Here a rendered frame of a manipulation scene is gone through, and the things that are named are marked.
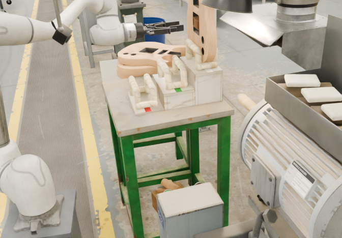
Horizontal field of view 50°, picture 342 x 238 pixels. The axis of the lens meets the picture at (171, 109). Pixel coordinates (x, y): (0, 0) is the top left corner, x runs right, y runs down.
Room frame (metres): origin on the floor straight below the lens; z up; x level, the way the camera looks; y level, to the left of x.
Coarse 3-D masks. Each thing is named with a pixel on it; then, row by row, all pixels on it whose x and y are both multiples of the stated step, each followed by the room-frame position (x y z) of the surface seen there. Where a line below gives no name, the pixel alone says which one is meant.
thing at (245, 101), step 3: (240, 96) 1.06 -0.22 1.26; (243, 96) 1.06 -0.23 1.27; (246, 96) 1.05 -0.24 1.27; (240, 99) 1.05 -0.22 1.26; (243, 99) 1.04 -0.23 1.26; (246, 99) 1.03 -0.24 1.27; (249, 99) 1.03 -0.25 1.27; (240, 102) 1.05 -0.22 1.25; (243, 102) 1.03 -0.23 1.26; (246, 102) 1.02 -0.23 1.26; (249, 102) 1.01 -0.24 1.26; (252, 102) 1.01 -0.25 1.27; (243, 105) 1.03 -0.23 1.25; (246, 105) 1.01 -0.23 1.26; (249, 105) 1.00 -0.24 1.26; (252, 105) 0.99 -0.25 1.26; (246, 108) 1.01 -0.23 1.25; (249, 108) 0.99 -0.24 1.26
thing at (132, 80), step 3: (129, 78) 1.80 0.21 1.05; (132, 78) 1.78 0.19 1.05; (129, 81) 1.78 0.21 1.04; (132, 81) 1.74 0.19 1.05; (135, 81) 1.75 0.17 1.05; (132, 84) 1.71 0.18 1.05; (135, 84) 1.70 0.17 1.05; (132, 87) 1.69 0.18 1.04; (135, 87) 1.66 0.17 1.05; (138, 87) 1.68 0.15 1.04; (135, 90) 1.64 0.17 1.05; (138, 90) 1.65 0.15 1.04
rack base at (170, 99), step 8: (160, 80) 1.80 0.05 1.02; (176, 80) 1.79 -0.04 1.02; (160, 88) 1.70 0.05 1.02; (184, 88) 1.68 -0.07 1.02; (192, 88) 1.67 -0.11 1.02; (160, 96) 1.70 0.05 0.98; (168, 96) 1.64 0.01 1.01; (176, 96) 1.65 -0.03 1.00; (184, 96) 1.65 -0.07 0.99; (192, 96) 1.66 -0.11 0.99; (168, 104) 1.64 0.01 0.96; (176, 104) 1.65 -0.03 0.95; (184, 104) 1.65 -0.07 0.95; (192, 104) 1.66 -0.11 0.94
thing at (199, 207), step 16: (176, 192) 0.79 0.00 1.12; (192, 192) 0.78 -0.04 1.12; (208, 192) 0.78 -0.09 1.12; (160, 208) 0.74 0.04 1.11; (176, 208) 0.73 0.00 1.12; (192, 208) 0.72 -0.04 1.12; (208, 208) 0.72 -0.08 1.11; (160, 224) 0.76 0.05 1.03; (176, 224) 0.70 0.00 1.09; (192, 224) 0.71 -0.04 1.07; (208, 224) 0.72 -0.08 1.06
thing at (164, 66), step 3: (159, 57) 1.85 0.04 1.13; (159, 60) 1.82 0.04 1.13; (162, 60) 1.81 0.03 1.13; (159, 63) 1.79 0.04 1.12; (162, 63) 1.77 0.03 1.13; (165, 63) 1.78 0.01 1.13; (162, 66) 1.74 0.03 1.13; (165, 66) 1.72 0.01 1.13; (162, 69) 1.72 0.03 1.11; (165, 69) 1.69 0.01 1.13; (168, 69) 1.68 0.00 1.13; (165, 72) 1.68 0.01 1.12
